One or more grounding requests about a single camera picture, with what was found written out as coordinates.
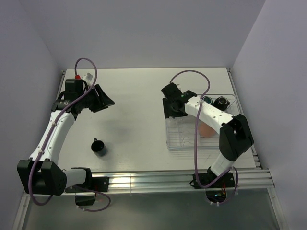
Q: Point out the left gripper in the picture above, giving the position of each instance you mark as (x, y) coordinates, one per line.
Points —
(101, 102)

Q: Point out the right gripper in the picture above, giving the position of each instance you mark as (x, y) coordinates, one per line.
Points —
(168, 112)

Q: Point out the clear glass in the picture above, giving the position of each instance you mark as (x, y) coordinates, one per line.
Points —
(172, 123)

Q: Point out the dark green ceramic mug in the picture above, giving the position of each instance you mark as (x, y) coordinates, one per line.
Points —
(208, 100)

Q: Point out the orange plastic cup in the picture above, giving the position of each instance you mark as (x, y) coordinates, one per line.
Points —
(205, 130)

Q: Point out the small black mug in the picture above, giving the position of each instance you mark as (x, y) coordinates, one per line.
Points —
(98, 148)

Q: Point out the black ceramic mug cream inside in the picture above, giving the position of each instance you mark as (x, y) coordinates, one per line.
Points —
(221, 103)

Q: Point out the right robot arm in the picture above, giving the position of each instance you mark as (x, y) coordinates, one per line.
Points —
(235, 136)

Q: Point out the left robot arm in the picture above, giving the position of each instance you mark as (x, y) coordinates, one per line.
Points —
(40, 174)

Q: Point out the clear plastic drip tray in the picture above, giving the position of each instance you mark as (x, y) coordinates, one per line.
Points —
(172, 146)

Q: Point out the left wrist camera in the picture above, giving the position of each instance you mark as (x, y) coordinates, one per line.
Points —
(88, 78)

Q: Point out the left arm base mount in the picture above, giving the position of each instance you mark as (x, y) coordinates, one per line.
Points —
(86, 194)

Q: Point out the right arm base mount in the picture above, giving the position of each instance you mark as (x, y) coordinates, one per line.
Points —
(219, 195)

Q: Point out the aluminium extrusion rail frame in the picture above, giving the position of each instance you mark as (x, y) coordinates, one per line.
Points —
(177, 181)

